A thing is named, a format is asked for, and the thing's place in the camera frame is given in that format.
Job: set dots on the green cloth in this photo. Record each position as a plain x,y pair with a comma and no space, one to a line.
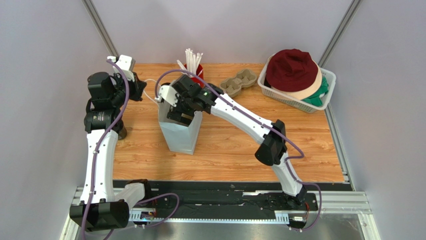
316,98

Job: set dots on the maroon bucket hat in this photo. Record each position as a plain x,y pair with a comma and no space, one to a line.
291,70

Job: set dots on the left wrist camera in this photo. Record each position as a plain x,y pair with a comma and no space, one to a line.
126,64

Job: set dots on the black coffee cup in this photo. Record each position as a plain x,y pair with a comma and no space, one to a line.
121,130

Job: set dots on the white paper bag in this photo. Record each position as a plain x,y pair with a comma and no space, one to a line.
180,138

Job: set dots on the stacked pulp cup carriers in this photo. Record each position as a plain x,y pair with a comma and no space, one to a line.
243,79

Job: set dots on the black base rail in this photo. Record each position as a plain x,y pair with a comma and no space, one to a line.
232,202

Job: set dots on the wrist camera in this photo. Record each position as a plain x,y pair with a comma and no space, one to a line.
168,94
126,64

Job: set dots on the beige hat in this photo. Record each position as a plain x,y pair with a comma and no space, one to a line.
305,93

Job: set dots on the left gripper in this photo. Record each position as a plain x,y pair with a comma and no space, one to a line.
137,87

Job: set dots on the white plastic basket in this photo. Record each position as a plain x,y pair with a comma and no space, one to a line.
294,99

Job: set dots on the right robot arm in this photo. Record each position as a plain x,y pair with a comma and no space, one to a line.
187,97

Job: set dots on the red straw cup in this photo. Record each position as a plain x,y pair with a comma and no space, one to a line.
198,71

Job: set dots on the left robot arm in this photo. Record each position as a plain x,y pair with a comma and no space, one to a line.
100,208

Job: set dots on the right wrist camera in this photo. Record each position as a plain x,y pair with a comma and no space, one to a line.
168,94

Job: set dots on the wrapped white straws bundle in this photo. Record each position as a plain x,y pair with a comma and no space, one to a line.
191,57

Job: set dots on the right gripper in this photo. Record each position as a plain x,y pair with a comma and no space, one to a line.
179,116

